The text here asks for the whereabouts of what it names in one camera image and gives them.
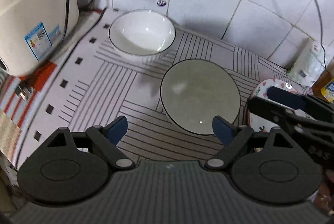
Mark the pink rabbit carrot plate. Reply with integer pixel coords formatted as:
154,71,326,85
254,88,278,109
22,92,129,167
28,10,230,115
247,78,310,133

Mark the white bowl black rim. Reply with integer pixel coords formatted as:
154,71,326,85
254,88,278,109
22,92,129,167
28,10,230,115
160,59,241,136
109,10,176,63

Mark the yellow label oil bottle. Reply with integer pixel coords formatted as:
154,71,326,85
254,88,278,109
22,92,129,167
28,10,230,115
312,68,334,103

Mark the white plastic food bag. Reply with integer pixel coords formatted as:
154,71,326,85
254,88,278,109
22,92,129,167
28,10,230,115
288,40,327,87

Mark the striped white table mat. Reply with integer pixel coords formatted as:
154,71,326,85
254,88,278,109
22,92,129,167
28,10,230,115
14,9,288,167

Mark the rice cooker power plug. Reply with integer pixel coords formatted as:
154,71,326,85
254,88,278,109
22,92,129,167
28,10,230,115
15,83,33,101

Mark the colourful striped cloth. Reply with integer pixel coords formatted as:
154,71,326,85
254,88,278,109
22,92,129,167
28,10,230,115
1,9,103,163

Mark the white rice cooker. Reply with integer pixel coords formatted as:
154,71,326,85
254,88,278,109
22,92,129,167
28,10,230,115
1,0,79,76

